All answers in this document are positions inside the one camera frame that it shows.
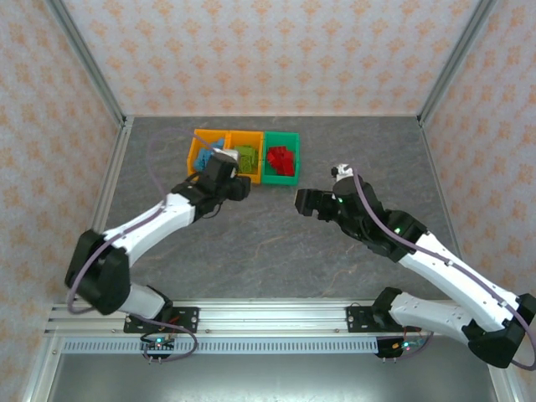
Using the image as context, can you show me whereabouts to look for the orange plastic bin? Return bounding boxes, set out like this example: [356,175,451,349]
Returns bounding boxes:
[185,128,231,179]
[225,130,265,185]

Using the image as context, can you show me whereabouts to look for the green plastic bin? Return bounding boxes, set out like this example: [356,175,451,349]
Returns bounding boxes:
[261,131,302,186]

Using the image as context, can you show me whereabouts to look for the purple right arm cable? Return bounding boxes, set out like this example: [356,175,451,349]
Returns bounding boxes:
[351,165,536,372]

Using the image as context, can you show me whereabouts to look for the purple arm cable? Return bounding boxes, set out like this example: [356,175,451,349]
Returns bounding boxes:
[351,165,536,372]
[66,127,223,363]

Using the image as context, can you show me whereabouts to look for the aluminium table edge rail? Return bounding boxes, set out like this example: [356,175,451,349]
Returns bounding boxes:
[418,115,524,402]
[23,116,135,402]

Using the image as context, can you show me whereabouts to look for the aluminium mounting rail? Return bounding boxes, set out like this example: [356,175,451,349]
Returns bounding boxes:
[44,297,474,336]

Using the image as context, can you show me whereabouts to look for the slotted grey cable duct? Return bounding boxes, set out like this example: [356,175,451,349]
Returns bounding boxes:
[61,338,380,356]

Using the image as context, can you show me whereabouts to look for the aluminium frame post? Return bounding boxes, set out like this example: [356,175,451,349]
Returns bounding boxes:
[418,0,494,125]
[44,0,129,126]

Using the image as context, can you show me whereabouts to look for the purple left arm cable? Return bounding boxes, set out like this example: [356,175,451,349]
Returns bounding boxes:
[66,127,223,363]

